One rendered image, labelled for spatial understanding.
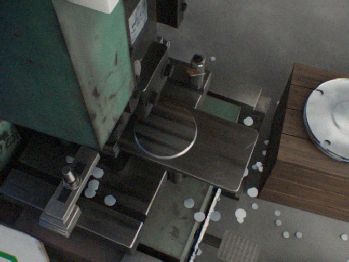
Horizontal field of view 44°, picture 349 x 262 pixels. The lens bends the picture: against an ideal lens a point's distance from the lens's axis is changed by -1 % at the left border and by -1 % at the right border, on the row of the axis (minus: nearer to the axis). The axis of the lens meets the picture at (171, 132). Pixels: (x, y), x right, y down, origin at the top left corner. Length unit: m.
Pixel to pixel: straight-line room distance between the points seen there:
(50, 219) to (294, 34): 1.54
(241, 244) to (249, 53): 0.91
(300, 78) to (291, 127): 0.19
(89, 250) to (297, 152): 0.71
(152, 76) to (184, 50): 1.29
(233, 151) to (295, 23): 1.38
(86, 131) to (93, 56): 0.11
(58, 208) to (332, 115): 0.91
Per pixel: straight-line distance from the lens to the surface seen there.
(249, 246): 1.42
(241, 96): 1.07
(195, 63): 0.92
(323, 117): 1.41
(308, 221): 1.67
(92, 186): 0.89
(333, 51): 2.09
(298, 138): 1.38
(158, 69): 0.70
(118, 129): 0.74
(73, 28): 0.37
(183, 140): 0.83
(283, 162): 1.35
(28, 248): 1.10
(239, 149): 0.84
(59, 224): 0.85
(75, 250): 0.95
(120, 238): 0.85
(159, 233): 0.91
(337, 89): 1.49
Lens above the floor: 1.53
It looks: 62 degrees down
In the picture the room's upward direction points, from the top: straight up
